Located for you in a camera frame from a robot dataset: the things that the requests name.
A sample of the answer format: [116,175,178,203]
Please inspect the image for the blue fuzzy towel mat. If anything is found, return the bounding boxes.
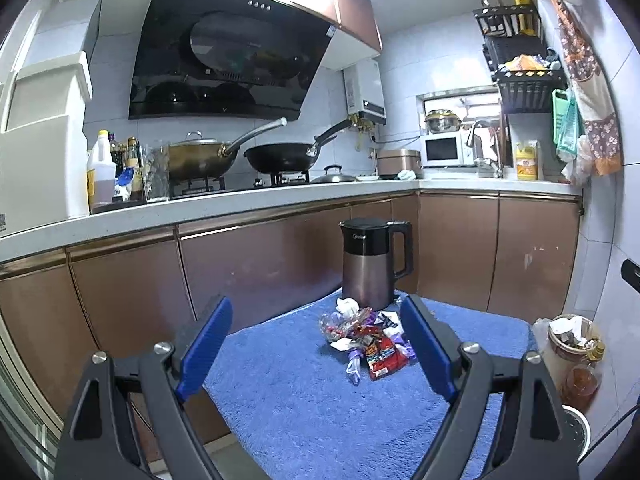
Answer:
[202,288,539,480]

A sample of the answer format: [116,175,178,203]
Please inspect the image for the clear glass vase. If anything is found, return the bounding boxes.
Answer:
[142,142,170,203]

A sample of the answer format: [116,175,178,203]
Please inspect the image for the white countertop appliance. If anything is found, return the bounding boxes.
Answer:
[0,51,92,236]

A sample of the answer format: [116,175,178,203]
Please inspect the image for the white microwave oven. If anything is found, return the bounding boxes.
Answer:
[421,131,474,168]

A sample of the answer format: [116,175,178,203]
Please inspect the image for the amber cooking oil bottle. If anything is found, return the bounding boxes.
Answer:
[561,339,605,414]

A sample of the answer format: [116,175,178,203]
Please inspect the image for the white crumpled tissue ball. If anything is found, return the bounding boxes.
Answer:
[335,298,360,318]

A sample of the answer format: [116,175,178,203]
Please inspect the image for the white vinegar jug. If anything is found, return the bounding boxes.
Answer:
[87,130,116,210]

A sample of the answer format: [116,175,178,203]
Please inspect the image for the chrome sink faucet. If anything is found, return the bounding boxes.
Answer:
[465,119,504,179]

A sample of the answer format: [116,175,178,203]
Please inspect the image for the black wall dish rack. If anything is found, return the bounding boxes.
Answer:
[473,4,566,114]

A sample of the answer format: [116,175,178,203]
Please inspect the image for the golden wok with handle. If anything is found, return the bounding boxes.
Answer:
[168,117,288,183]

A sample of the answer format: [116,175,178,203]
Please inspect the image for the black frying pan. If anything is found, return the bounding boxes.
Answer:
[244,118,352,176]

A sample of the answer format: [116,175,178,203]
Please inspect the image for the silver red foil wrapper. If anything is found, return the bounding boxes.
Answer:
[319,311,358,341]

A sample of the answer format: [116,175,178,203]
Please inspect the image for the red snack wrapper bag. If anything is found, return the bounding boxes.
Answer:
[360,333,409,380]

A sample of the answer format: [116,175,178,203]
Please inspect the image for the green hanging bag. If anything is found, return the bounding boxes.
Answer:
[552,89,582,162]

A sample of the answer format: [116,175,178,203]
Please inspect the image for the flat white paper napkin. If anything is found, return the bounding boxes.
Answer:
[330,338,354,352]

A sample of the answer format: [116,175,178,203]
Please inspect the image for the floral hanging apron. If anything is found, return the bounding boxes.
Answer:
[550,0,623,177]

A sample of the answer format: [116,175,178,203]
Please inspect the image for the beige full trash bucket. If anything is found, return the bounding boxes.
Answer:
[533,314,602,390]

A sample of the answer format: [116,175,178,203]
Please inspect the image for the black range hood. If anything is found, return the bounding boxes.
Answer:
[129,0,335,120]

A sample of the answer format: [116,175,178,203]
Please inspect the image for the white round trash bin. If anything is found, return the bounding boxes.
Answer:
[563,404,591,463]

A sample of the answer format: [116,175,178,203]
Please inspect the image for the glass pot lid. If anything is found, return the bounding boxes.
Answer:
[312,165,357,184]

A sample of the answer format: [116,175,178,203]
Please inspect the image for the white water heater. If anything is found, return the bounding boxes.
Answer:
[343,58,386,125]

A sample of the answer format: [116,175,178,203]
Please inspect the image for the brown rice cooker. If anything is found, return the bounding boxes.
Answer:
[376,148,423,179]

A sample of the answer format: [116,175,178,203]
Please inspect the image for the yellow box on counter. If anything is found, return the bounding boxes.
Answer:
[514,141,538,181]

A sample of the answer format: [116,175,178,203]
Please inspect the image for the brown black electric kettle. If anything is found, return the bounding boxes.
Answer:
[340,218,414,311]

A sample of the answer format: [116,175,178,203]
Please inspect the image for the brown lower cabinets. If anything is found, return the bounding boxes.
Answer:
[1,190,582,419]

